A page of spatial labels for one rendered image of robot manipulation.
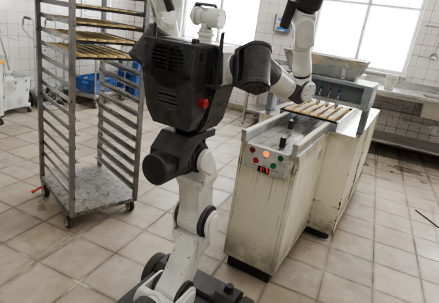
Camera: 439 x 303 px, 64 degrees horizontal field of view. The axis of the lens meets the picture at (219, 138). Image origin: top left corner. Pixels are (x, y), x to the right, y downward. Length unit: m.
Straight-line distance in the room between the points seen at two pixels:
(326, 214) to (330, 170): 0.34
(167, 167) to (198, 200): 0.33
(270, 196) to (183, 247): 0.61
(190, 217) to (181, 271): 0.24
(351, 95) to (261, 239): 1.13
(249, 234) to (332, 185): 0.77
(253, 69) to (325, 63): 1.43
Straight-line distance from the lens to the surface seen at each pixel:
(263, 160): 1.89
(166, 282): 1.66
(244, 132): 1.89
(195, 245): 1.61
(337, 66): 2.49
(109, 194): 2.70
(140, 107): 2.40
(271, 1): 5.95
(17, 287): 2.24
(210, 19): 1.24
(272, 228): 2.06
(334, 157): 2.54
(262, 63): 1.13
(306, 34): 1.25
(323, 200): 2.66
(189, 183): 1.44
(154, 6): 1.52
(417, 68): 5.73
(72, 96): 2.19
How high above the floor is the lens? 1.44
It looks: 18 degrees down
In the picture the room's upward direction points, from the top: 8 degrees clockwise
